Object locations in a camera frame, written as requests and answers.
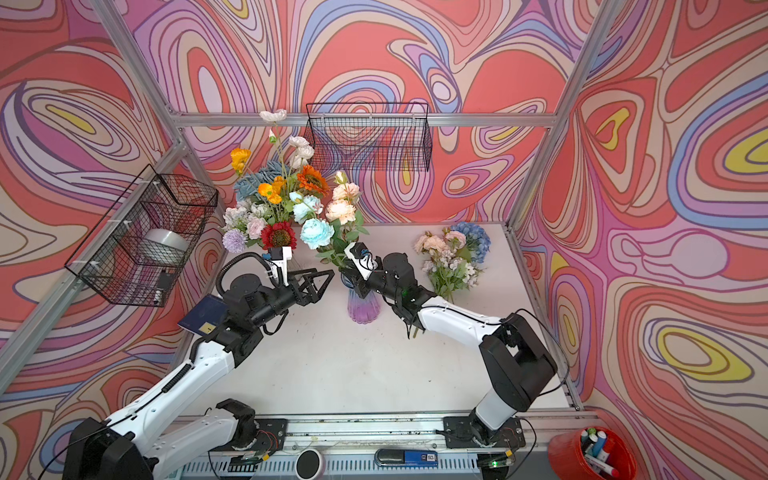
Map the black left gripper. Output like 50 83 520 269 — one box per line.
246 268 332 332

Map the purple blue glass vase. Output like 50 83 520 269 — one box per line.
342 276 381 325

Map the light blue rose stem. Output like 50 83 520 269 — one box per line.
289 192 335 251

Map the lilac mixed flower bunch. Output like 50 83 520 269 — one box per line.
422 248 482 301

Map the red flower with leaf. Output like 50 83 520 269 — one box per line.
260 221 297 250

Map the pink peony stem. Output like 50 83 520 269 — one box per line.
414 229 467 258

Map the orange poppy stem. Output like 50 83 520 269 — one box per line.
230 148 284 202

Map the orange sunflower stem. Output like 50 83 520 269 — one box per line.
297 165 330 198

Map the blue rose bunch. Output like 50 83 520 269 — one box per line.
234 159 283 202

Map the white poppy stem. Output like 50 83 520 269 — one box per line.
259 109 315 171

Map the blue hydrangea stem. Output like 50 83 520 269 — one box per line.
450 222 491 264

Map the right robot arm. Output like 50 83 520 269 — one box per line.
346 243 558 437

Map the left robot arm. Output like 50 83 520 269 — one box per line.
62 252 335 479

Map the dark blue notebook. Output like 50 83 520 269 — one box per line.
177 295 228 336

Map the blue black device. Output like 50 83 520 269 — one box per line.
374 448 439 468

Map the round black speaker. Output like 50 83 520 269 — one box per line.
294 448 326 480

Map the red pen cup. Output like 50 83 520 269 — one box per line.
547 427 638 480

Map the black wire basket back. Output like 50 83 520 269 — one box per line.
305 101 433 173

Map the black wire basket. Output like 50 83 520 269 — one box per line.
305 101 433 173
65 166 219 308

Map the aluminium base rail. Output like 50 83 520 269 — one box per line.
179 410 601 480

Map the black wire basket left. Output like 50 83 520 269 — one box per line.
65 166 219 308

